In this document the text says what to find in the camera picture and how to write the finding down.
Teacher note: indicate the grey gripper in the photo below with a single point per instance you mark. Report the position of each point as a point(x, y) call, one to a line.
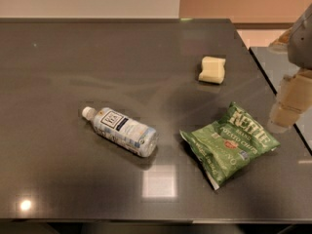
point(300, 46)

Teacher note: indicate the pale yellow sponge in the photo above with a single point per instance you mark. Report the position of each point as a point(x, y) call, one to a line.
point(213, 70)

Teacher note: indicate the clear blue plastic water bottle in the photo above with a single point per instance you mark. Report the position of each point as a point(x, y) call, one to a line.
point(134, 136)

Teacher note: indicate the grey side table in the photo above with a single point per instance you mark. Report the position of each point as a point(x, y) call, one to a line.
point(274, 67)

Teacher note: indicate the green potato chips bag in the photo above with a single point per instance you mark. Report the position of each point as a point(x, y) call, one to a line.
point(229, 144)

